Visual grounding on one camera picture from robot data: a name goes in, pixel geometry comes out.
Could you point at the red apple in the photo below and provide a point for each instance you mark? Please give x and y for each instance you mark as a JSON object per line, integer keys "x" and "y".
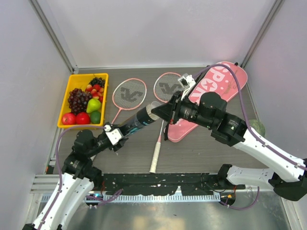
{"x": 68, "y": 119}
{"x": 82, "y": 119}

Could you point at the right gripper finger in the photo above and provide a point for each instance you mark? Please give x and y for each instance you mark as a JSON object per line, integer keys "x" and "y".
{"x": 165, "y": 109}
{"x": 166, "y": 115}

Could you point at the black grape bunch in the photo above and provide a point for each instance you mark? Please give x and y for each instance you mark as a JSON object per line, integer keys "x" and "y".
{"x": 98, "y": 81}

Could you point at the left pink badminton racket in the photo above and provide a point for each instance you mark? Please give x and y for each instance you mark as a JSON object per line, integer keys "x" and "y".
{"x": 129, "y": 95}

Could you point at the pink badminton racket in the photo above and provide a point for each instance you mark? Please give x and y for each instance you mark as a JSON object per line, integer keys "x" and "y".
{"x": 163, "y": 89}
{"x": 129, "y": 95}

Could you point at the left red apple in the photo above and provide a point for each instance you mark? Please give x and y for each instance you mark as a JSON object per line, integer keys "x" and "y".
{"x": 68, "y": 119}

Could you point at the green pear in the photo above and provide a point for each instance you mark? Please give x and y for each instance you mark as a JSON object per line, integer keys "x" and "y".
{"x": 93, "y": 105}

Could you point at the clear tube lid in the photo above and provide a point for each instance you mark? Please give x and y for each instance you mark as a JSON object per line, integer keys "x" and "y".
{"x": 152, "y": 106}

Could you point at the purple grape bunch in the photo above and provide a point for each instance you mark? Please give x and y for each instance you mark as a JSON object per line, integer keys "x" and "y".
{"x": 78, "y": 100}

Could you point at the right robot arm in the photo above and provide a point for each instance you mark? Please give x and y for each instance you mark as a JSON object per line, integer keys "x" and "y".
{"x": 284, "y": 174}

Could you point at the right pink badminton racket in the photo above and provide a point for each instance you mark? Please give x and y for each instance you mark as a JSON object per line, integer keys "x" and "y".
{"x": 163, "y": 89}

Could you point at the right red apple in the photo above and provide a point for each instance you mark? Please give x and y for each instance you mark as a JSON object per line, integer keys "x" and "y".
{"x": 82, "y": 119}

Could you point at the pink racket bag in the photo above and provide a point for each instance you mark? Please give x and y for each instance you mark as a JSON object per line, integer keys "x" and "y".
{"x": 211, "y": 81}

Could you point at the yellow plastic bin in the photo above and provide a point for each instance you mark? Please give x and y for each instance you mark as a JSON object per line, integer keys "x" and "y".
{"x": 81, "y": 81}

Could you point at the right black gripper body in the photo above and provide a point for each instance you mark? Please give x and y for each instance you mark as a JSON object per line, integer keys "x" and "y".
{"x": 184, "y": 109}

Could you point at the green netted melon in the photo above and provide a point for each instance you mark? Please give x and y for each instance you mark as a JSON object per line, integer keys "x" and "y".
{"x": 257, "y": 126}

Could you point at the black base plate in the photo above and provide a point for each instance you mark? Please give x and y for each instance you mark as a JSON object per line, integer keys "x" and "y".
{"x": 163, "y": 184}

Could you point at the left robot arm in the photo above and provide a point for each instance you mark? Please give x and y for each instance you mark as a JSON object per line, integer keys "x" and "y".
{"x": 77, "y": 177}

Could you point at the black shuttlecock tube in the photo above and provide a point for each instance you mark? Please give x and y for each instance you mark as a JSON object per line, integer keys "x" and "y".
{"x": 140, "y": 120}

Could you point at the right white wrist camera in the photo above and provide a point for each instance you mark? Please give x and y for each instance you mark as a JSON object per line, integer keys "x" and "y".
{"x": 187, "y": 82}

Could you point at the green lime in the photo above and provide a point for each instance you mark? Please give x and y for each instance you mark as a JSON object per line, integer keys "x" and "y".
{"x": 95, "y": 117}

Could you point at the white cable duct strip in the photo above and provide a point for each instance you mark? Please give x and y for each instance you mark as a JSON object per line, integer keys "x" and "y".
{"x": 177, "y": 197}

